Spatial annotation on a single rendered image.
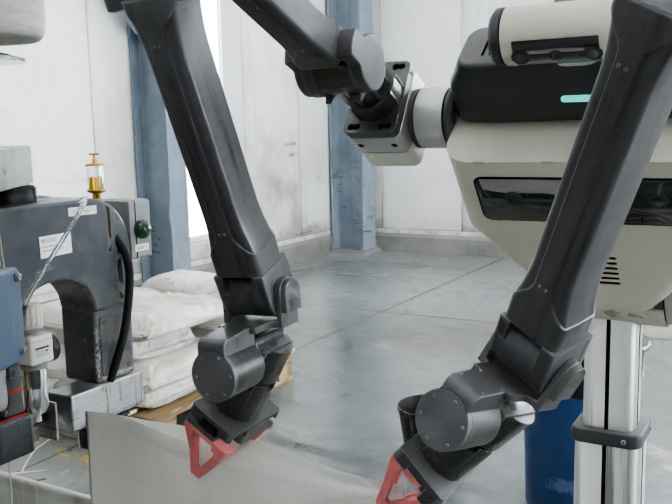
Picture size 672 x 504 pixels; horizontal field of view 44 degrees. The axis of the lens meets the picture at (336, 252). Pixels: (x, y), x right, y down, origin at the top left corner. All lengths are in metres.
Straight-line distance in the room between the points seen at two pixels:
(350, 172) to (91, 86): 3.85
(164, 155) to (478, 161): 6.00
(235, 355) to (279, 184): 7.98
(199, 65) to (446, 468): 0.47
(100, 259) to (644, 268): 0.78
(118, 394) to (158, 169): 5.86
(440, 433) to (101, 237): 0.66
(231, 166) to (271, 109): 7.87
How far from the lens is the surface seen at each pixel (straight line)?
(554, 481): 3.21
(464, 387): 0.75
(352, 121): 1.24
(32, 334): 1.12
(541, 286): 0.74
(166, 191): 7.07
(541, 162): 1.12
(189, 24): 0.84
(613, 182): 0.68
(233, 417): 0.99
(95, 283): 1.25
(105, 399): 1.29
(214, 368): 0.90
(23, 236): 1.16
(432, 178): 9.55
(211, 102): 0.86
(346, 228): 9.82
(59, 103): 6.62
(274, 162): 8.77
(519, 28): 1.02
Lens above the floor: 1.43
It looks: 8 degrees down
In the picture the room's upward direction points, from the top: 1 degrees counter-clockwise
